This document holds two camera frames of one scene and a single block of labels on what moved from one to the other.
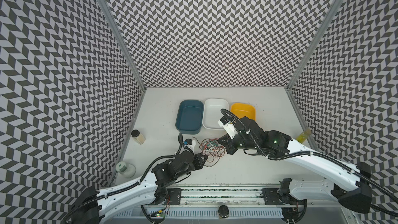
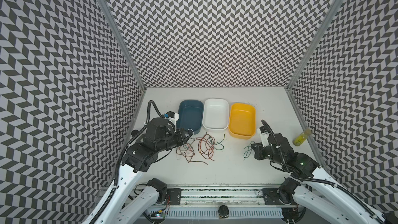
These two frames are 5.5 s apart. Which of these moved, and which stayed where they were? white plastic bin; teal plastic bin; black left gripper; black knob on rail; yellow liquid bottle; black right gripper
Moved: black left gripper; black right gripper
Stayed: white plastic bin; teal plastic bin; yellow liquid bottle; black knob on rail
